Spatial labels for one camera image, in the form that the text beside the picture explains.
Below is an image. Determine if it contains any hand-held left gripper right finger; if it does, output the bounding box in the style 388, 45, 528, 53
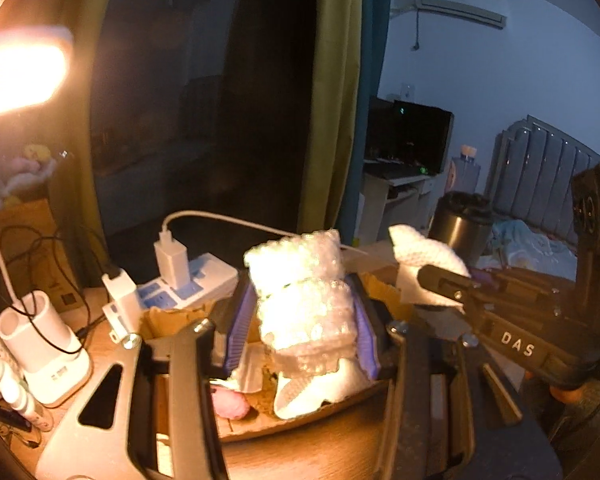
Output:
346, 273, 564, 480

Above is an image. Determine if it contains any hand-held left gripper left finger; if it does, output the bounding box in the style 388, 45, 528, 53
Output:
35, 280, 257, 480

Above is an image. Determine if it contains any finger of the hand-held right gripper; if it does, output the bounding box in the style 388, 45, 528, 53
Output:
416, 264, 597, 380
471, 270, 582, 322

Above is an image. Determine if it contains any bubble wrap packet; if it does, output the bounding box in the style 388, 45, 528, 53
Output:
243, 229, 357, 379

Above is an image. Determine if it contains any white paper towel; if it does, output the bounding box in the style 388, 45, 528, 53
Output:
274, 357, 377, 421

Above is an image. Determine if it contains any large white cotton pad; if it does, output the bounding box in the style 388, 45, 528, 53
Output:
388, 224, 471, 307

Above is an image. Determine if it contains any cardboard box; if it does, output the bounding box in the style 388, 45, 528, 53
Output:
139, 265, 417, 442

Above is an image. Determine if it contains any pink soft ball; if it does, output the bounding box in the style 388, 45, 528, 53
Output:
212, 386, 251, 419

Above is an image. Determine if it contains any light printed blanket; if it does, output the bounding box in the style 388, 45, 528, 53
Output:
482, 219, 579, 273

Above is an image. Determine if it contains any white power strip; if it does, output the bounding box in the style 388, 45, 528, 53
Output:
105, 255, 240, 335

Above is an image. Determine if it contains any steel tumbler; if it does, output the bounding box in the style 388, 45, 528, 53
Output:
428, 191, 494, 267

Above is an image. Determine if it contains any white plug adapter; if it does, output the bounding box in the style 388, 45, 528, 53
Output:
102, 268, 142, 345

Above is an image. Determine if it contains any white computer desk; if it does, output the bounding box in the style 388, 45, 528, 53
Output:
356, 160, 442, 247

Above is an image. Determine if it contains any clear water bottle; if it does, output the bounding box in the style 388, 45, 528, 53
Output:
449, 144, 483, 194

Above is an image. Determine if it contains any white desk lamp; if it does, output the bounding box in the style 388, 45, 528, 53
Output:
0, 25, 92, 408

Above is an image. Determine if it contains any black monitor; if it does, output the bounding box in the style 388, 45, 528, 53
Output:
367, 97, 455, 177

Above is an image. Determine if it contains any brown paper bag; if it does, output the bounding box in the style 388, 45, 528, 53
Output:
0, 198, 82, 313

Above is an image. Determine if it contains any olive green curtain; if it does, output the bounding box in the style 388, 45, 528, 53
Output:
299, 0, 364, 237

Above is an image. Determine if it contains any pile of plush toys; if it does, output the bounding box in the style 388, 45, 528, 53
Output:
0, 142, 59, 212

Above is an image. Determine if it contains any white air conditioner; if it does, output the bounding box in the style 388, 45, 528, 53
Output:
412, 0, 509, 30

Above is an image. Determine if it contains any white charger with cable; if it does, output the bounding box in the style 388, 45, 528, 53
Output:
153, 211, 381, 292

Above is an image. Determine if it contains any black cable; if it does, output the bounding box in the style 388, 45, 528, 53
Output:
0, 225, 112, 356

